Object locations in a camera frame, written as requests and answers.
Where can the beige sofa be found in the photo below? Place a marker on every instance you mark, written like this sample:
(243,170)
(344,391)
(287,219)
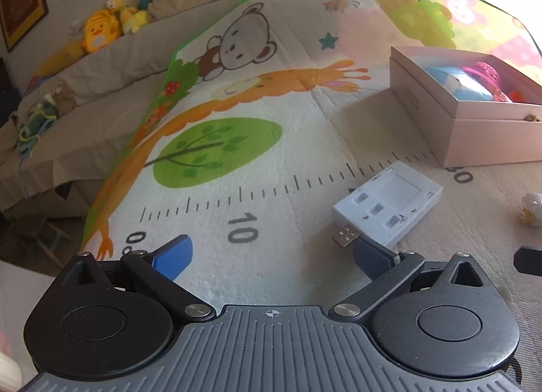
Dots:
(106,91)

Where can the small white toy figure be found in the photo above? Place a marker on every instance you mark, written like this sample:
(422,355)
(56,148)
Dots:
(532,205)

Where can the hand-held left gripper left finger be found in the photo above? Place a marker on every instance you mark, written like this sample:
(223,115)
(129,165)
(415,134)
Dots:
(175,255)

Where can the pink cardboard box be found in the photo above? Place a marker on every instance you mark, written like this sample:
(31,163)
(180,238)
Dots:
(478,138)

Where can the wooden stool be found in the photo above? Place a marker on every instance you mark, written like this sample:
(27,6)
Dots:
(51,239)

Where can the green yarn toy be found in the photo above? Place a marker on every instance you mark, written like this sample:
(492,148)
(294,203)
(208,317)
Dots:
(38,125)

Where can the pink toy basket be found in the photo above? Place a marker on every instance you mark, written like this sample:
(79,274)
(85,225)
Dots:
(487,72)

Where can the pale blue usb adapter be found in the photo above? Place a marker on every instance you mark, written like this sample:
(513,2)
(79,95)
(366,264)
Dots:
(394,201)

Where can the yellow duck plush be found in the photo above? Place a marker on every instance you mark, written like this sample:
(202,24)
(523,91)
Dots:
(100,34)

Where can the long yellow plush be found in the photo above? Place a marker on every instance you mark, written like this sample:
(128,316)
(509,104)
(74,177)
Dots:
(63,57)

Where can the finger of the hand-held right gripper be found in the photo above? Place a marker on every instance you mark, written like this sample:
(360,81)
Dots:
(529,260)

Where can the yellow plush with white head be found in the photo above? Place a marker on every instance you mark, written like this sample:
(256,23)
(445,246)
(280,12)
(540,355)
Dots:
(129,17)

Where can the cartoon printed play mat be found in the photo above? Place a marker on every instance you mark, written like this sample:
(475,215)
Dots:
(296,129)

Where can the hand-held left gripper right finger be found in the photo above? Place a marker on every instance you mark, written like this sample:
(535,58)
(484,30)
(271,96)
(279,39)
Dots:
(371,254)

